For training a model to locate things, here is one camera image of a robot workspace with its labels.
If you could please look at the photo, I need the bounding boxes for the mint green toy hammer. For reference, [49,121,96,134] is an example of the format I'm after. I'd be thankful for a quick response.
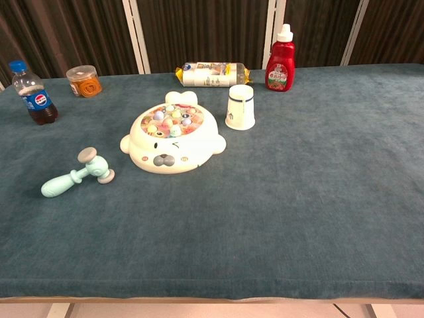
[40,147,116,199]

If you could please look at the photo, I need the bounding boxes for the white table leg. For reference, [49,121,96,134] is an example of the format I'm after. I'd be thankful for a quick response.
[366,303,398,318]
[46,303,76,318]

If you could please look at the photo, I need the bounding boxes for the clear jar orange contents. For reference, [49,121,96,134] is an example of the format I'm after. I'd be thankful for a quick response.
[66,64,103,99]

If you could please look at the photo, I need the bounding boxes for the blue table cloth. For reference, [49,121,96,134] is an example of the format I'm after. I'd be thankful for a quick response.
[0,62,424,301]

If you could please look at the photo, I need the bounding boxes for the yellow white snack package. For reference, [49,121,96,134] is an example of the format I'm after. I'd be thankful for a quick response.
[175,61,253,88]

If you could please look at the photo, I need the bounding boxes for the Pepsi cola bottle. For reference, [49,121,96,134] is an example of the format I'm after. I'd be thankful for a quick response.
[9,60,59,126]

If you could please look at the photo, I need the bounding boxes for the white paper cup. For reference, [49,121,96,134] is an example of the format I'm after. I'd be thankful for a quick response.
[225,84,256,131]

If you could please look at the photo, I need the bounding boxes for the white seal whack-a-mole toy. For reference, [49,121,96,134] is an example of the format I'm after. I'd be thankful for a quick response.
[119,91,227,175]

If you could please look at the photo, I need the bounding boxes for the red ketchup squeeze bottle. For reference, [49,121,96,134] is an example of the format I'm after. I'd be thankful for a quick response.
[264,23,296,91]

